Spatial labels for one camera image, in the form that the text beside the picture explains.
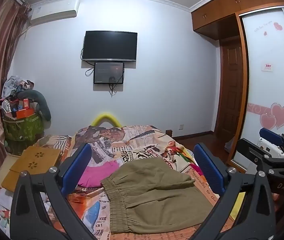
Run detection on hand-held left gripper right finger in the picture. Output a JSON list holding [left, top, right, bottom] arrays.
[[189, 142, 277, 240]]

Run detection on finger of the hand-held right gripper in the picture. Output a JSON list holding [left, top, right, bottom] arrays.
[[259, 127, 284, 159], [235, 138, 284, 175]]

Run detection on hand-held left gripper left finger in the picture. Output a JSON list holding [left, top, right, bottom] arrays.
[[9, 142, 100, 240]]

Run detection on khaki pants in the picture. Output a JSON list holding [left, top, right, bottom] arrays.
[[100, 157, 214, 235]]

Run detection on white plastic appliance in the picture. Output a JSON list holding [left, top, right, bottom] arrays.
[[257, 136, 284, 158]]

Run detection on pink cloth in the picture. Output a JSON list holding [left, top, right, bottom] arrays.
[[77, 160, 120, 188]]

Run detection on wooden lap desk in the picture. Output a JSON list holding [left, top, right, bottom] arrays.
[[1, 146, 62, 192]]

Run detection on white heart-printed sliding door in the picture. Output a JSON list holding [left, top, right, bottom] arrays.
[[232, 6, 284, 167]]

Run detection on yellow foam tube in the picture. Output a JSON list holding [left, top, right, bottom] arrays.
[[91, 112, 124, 128]]

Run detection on brown wooden door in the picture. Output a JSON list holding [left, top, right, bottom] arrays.
[[218, 36, 248, 145]]

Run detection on green patterned storage bin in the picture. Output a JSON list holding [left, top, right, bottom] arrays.
[[2, 112, 43, 155]]

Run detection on printed blanket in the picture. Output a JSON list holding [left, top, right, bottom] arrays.
[[33, 124, 248, 240]]

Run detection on white crumpled cloth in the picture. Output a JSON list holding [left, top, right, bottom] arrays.
[[0, 187, 50, 213]]

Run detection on grey long pillow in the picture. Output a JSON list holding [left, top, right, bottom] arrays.
[[18, 89, 52, 121]]

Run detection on orange box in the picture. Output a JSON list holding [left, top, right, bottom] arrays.
[[15, 108, 36, 119]]

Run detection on pile of crumpled clothes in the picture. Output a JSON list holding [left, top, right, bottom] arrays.
[[1, 75, 35, 102]]

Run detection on wooden wardrobe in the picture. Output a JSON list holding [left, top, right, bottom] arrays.
[[191, 0, 284, 170]]

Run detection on white air conditioner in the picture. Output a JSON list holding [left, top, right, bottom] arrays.
[[30, 0, 80, 26]]

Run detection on black screen cable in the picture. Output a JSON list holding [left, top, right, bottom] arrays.
[[86, 65, 125, 97]]

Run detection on small black wall screen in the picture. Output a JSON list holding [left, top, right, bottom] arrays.
[[93, 62, 125, 84]]

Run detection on black wall television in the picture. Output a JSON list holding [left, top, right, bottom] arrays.
[[82, 30, 138, 62]]

